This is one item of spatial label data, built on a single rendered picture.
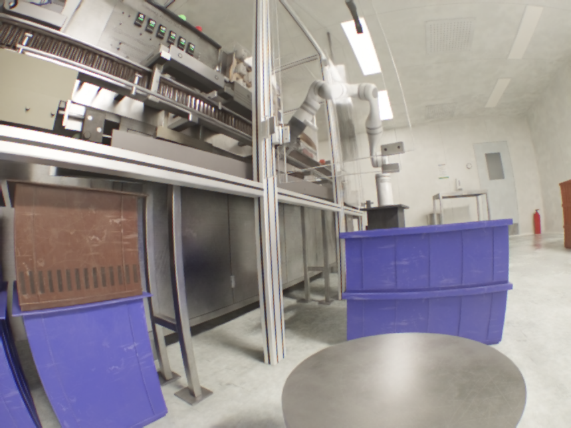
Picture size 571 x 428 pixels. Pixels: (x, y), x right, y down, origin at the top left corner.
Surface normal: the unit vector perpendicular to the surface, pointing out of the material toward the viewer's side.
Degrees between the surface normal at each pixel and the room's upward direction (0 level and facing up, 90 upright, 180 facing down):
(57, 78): 79
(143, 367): 90
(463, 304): 90
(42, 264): 90
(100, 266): 90
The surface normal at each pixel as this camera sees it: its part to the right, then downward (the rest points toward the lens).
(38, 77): 0.85, -0.27
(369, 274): -0.45, -0.04
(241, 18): 0.05, 1.00
